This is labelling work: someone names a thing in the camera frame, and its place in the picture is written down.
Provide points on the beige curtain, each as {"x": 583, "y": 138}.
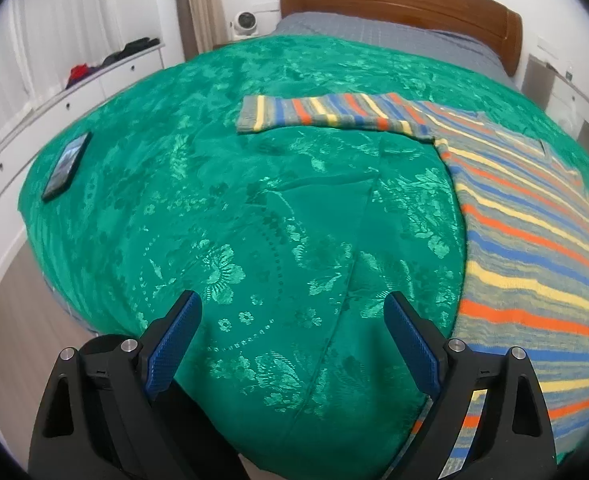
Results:
{"x": 202, "y": 25}

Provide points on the red cloth on cabinet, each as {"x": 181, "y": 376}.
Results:
{"x": 79, "y": 73}

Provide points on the white drawer cabinet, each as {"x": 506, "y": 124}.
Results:
{"x": 17, "y": 155}

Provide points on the white desk shelf unit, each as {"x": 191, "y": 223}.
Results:
{"x": 562, "y": 102}

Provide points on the black clothes on cabinet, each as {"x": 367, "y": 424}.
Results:
{"x": 130, "y": 49}

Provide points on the white sheer curtain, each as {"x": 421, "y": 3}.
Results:
{"x": 40, "y": 42}

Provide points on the wooden headboard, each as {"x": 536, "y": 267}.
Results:
{"x": 488, "y": 21}

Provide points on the black smartphone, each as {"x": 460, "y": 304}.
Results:
{"x": 66, "y": 167}

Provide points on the grey bed sheet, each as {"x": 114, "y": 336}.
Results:
{"x": 450, "y": 47}

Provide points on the striped knit sweater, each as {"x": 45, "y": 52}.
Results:
{"x": 527, "y": 230}

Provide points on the green floral bedspread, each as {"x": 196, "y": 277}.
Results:
{"x": 292, "y": 237}

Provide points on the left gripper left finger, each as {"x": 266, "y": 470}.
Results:
{"x": 113, "y": 410}

